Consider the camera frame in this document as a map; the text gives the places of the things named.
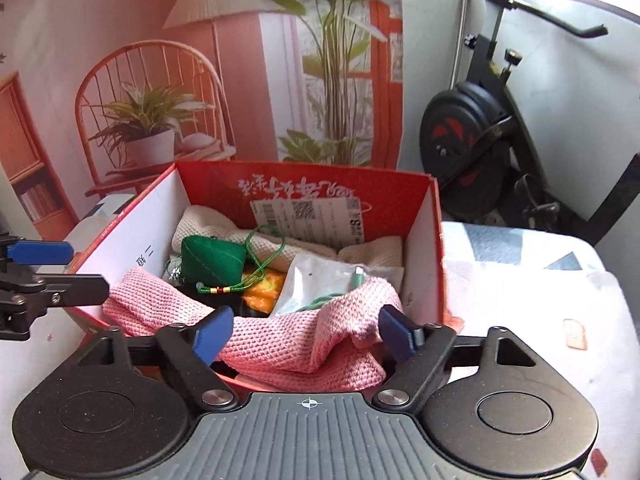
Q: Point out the orange floral cloth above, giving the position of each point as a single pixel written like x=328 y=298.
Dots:
x=262 y=292

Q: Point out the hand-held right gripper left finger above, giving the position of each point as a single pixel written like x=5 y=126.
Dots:
x=212 y=332

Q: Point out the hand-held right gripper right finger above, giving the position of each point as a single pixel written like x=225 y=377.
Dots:
x=395 y=332

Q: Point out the pink knit cloth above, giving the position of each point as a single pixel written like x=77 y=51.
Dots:
x=280 y=345

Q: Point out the cream knit cloth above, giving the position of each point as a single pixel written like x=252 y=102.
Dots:
x=210 y=222

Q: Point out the wall poster of room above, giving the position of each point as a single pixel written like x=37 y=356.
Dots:
x=150 y=35

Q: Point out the black exercise bike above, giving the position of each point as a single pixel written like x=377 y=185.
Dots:
x=465 y=125

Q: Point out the green fabric sachet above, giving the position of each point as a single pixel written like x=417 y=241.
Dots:
x=212 y=260

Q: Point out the red cardboard box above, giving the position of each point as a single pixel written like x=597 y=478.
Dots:
x=210 y=185

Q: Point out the white plastic packet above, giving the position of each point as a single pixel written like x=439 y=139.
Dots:
x=310 y=280

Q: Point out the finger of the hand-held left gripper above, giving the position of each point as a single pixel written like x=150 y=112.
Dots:
x=75 y=290
x=42 y=253

